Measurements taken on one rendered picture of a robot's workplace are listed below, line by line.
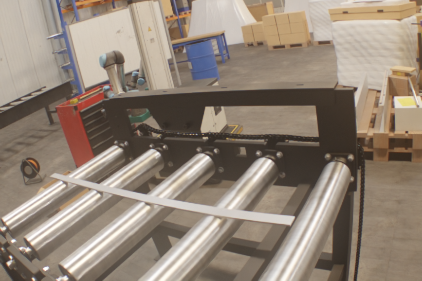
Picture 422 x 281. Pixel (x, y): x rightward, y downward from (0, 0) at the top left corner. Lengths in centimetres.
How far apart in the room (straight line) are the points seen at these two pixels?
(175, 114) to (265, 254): 80
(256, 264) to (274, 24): 889
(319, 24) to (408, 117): 687
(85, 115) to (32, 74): 860
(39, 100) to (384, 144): 575
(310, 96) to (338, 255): 75
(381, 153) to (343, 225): 166
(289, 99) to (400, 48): 322
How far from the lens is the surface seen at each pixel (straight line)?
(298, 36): 948
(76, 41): 584
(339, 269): 155
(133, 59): 608
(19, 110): 630
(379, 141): 291
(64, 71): 1233
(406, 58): 441
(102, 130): 354
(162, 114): 157
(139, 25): 298
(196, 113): 144
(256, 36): 1128
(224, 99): 132
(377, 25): 431
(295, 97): 119
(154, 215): 117
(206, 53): 682
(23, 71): 1177
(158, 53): 315
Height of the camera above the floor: 149
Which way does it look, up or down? 19 degrees down
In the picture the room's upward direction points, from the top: 13 degrees counter-clockwise
